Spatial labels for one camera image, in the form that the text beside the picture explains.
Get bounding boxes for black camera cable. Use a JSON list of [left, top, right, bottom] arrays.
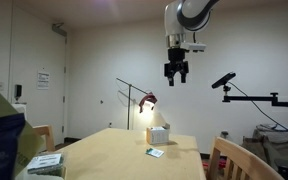
[[228, 81, 288, 138]]

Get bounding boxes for wooden slatted chair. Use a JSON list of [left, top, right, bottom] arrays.
[[33, 124, 57, 153], [206, 135, 285, 180]]

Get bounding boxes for white paper notice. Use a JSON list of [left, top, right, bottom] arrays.
[[37, 70, 51, 90]]

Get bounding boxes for white teal tea leaflet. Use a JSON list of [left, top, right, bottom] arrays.
[[145, 147, 165, 159]]

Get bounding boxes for black camera on stand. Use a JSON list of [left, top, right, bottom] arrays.
[[211, 71, 237, 90]]

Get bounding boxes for white Tazo tea box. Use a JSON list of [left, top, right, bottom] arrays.
[[146, 123, 172, 146]]

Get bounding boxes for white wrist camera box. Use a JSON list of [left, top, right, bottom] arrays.
[[179, 41, 208, 53]]

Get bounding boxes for floor lamp red shade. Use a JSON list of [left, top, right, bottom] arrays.
[[116, 77, 159, 131]]

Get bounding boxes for red object on floor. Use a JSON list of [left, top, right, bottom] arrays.
[[202, 157, 227, 170]]

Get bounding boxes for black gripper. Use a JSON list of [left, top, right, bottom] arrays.
[[164, 48, 190, 87]]

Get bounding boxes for clear container green contents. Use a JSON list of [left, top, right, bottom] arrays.
[[26, 152, 65, 176]]

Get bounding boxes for white door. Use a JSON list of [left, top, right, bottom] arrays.
[[12, 6, 67, 145]]

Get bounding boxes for black door lock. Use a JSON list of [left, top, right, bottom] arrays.
[[14, 84, 23, 101]]

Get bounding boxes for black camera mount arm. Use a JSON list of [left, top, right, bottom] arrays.
[[222, 84, 288, 108]]

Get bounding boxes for grey covered furniture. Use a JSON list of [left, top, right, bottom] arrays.
[[242, 123, 288, 180]]

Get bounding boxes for grey door closer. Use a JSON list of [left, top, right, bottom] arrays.
[[51, 22, 68, 38]]

